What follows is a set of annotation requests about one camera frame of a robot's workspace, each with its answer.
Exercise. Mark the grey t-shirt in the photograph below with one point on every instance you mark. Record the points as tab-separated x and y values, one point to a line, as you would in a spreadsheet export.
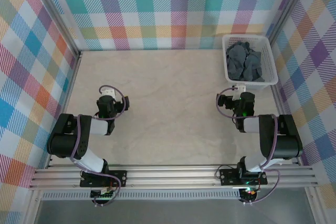
244	64

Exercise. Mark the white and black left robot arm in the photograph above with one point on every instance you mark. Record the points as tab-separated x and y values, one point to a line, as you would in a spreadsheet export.
94	127

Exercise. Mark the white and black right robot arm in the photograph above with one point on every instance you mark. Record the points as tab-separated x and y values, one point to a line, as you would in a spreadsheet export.
250	125

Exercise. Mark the white plastic mesh basket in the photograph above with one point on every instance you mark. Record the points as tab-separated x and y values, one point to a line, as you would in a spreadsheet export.
269	58

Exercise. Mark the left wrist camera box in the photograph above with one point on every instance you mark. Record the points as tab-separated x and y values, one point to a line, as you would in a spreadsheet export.
108	93

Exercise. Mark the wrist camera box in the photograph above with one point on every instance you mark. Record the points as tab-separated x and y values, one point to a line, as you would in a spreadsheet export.
240	87
108	93

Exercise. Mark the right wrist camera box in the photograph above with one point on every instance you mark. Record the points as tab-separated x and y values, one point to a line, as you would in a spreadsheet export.
240	87

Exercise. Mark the aluminium table side rail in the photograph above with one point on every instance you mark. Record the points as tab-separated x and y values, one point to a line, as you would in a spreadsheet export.
278	100

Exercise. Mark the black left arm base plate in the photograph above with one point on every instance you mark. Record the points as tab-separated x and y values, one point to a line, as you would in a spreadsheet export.
120	178

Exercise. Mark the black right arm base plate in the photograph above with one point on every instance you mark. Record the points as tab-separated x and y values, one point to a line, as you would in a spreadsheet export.
227	176

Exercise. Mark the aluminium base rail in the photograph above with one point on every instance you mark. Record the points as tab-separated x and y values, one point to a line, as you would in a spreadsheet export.
170	176

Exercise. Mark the aluminium corner post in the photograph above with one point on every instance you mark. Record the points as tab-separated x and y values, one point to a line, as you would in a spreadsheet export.
59	16
288	6

